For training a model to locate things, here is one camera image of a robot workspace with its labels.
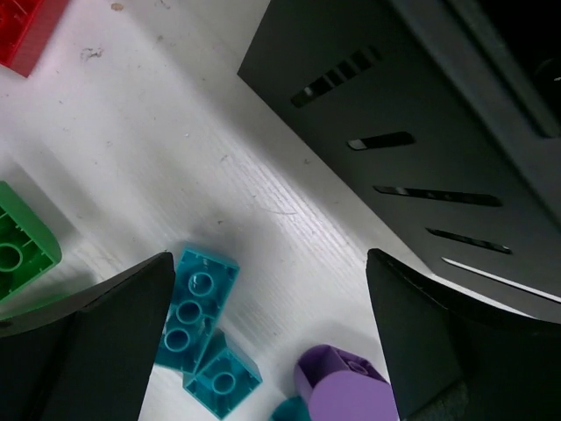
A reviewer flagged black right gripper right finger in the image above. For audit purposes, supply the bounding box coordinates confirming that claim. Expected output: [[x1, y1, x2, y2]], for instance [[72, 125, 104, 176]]
[[366, 248, 560, 420]]

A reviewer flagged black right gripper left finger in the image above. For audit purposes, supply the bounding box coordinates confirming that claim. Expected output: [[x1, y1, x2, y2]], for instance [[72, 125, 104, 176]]
[[1, 252, 175, 420]]

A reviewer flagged purple rounded lego piece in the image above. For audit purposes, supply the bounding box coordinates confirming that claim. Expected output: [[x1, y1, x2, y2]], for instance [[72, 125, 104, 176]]
[[294, 345, 399, 421]]

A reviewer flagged teal long lego brick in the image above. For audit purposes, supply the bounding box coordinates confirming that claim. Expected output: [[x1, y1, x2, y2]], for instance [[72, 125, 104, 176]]
[[155, 245, 239, 375]]

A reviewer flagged teal small lego brick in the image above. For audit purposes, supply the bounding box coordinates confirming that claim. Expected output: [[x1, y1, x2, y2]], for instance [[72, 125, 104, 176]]
[[182, 330, 262, 420]]

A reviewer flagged teal rounded lego piece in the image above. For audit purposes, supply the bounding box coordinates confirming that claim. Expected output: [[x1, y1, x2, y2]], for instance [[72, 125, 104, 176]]
[[269, 396, 311, 421]]

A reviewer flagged green curved lego brick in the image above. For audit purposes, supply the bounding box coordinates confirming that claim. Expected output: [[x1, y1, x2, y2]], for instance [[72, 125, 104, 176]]
[[1, 182, 62, 302]]

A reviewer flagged black double bin container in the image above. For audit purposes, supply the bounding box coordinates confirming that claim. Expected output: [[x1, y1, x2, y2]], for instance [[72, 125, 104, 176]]
[[238, 1, 560, 322]]

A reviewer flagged red rectangular lego brick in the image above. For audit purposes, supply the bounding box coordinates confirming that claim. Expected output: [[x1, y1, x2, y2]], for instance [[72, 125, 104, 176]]
[[1, 1, 60, 77]]

